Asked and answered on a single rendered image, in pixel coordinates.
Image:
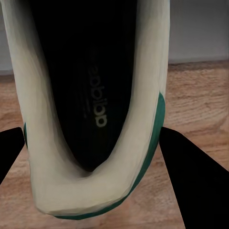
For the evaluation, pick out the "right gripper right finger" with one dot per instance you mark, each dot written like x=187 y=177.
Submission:
x=201 y=185

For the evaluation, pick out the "gym shoe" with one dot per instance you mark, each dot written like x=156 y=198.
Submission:
x=91 y=81

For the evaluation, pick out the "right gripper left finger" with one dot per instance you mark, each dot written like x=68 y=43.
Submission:
x=11 y=143

